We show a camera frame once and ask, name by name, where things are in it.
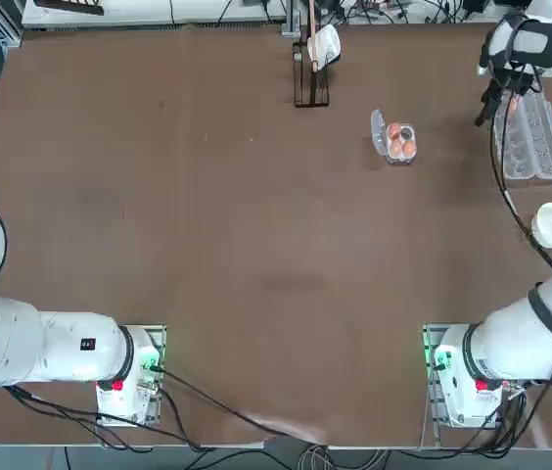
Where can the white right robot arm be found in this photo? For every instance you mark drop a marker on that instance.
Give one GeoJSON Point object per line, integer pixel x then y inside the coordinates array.
{"type": "Point", "coordinates": [540, 39]}

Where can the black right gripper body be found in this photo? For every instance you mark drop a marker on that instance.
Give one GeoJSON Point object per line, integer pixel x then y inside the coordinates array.
{"type": "Point", "coordinates": [508, 83]}

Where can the clear four-slot egg tray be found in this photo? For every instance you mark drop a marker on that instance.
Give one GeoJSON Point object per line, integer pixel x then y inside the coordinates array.
{"type": "Point", "coordinates": [378, 129]}

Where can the transparent twelve-slot egg tray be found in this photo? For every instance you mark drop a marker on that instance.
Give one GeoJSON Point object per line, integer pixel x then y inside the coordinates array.
{"type": "Point", "coordinates": [545, 147]}

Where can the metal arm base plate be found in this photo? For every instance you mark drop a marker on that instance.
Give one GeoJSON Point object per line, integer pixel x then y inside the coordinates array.
{"type": "Point", "coordinates": [428, 338]}
{"type": "Point", "coordinates": [158, 338]}

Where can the aluminium frame post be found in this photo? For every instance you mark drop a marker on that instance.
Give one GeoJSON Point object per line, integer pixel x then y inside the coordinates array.
{"type": "Point", "coordinates": [291, 19]}

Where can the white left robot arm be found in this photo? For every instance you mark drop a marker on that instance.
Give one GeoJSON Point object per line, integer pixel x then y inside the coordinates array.
{"type": "Point", "coordinates": [12, 343]}

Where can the dark ridged adapter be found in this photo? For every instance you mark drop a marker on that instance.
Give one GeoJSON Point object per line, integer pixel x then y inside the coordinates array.
{"type": "Point", "coordinates": [70, 5]}

